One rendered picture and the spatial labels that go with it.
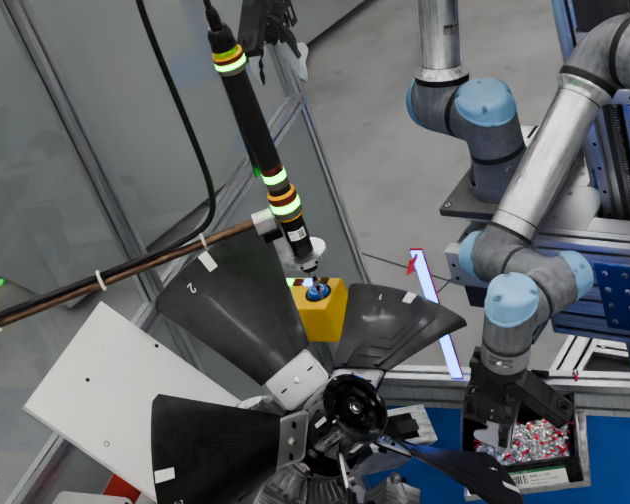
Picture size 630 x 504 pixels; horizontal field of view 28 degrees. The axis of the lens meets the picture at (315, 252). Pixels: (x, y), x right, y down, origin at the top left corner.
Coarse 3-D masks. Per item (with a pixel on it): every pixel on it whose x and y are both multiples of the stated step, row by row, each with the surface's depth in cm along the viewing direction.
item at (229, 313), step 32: (224, 256) 206; (256, 256) 206; (224, 288) 205; (256, 288) 205; (288, 288) 205; (192, 320) 204; (224, 320) 204; (256, 320) 204; (288, 320) 204; (224, 352) 204; (256, 352) 204; (288, 352) 203
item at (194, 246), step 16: (240, 224) 189; (208, 240) 189; (160, 256) 189; (176, 256) 189; (128, 272) 188; (80, 288) 188; (96, 288) 189; (48, 304) 188; (0, 320) 188; (16, 320) 188
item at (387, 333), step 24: (360, 288) 229; (384, 288) 229; (360, 312) 224; (384, 312) 223; (408, 312) 223; (432, 312) 223; (360, 336) 218; (384, 336) 217; (408, 336) 217; (432, 336) 217; (336, 360) 215; (360, 360) 213; (384, 360) 211
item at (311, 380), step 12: (300, 360) 204; (312, 360) 203; (288, 372) 204; (300, 372) 204; (312, 372) 203; (324, 372) 203; (276, 384) 204; (288, 384) 204; (300, 384) 204; (312, 384) 203; (276, 396) 204; (288, 396) 204; (300, 396) 203; (288, 408) 204
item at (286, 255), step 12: (252, 216) 190; (264, 228) 189; (276, 228) 189; (264, 240) 189; (276, 240) 190; (312, 240) 195; (288, 252) 192; (312, 252) 193; (324, 252) 193; (288, 264) 192; (300, 264) 191; (312, 264) 191
